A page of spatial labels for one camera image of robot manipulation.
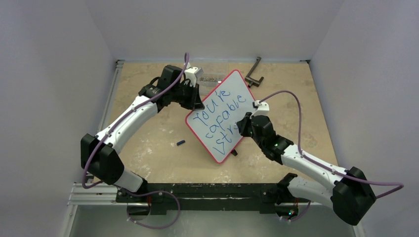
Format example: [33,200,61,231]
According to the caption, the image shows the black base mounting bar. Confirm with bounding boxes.
[116,183,307,218]

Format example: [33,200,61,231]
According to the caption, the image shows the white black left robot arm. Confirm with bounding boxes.
[81,63,204,202]

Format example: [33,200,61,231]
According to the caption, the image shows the black metal bracket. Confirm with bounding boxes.
[245,56,265,88]

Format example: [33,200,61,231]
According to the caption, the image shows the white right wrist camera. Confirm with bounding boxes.
[251,100,270,117]

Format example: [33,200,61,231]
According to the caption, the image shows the blue marker cap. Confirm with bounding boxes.
[176,140,185,146]

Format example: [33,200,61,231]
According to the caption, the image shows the pink framed whiteboard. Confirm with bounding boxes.
[185,70,254,163]

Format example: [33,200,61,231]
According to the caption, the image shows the clear plastic screw box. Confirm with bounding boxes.
[197,62,228,88]

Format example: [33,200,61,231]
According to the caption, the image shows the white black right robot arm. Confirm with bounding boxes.
[237,112,377,226]

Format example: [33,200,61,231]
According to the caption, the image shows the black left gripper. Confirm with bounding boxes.
[170,81,203,110]

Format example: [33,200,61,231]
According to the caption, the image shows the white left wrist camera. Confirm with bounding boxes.
[183,67,204,87]

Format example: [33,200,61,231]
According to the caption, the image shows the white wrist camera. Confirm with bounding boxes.
[183,67,204,87]
[251,100,270,117]

